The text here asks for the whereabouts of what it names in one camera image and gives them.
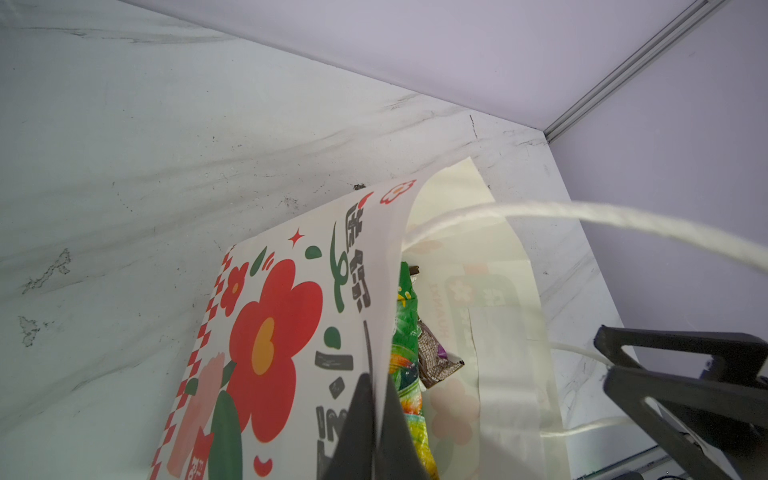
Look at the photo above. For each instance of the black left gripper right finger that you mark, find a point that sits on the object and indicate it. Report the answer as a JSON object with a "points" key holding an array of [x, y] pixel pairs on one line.
{"points": [[396, 456]]}

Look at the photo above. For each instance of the white flowered paper bag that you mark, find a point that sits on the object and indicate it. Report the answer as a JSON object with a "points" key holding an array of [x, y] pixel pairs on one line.
{"points": [[299, 312]]}

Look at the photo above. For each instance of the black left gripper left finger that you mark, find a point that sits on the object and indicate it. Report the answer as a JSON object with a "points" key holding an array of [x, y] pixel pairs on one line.
{"points": [[353, 456]]}

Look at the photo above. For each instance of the brown chocolate bar wrapper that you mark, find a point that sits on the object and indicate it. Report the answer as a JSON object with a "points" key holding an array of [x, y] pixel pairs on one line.
{"points": [[426, 359]]}

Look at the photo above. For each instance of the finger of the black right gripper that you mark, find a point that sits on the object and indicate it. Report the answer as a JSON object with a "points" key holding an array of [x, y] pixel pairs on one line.
{"points": [[735, 349], [713, 430]]}

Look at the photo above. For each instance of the green yellow Fox's candy bag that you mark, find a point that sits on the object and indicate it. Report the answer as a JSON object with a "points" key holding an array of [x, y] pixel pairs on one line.
{"points": [[410, 399]]}

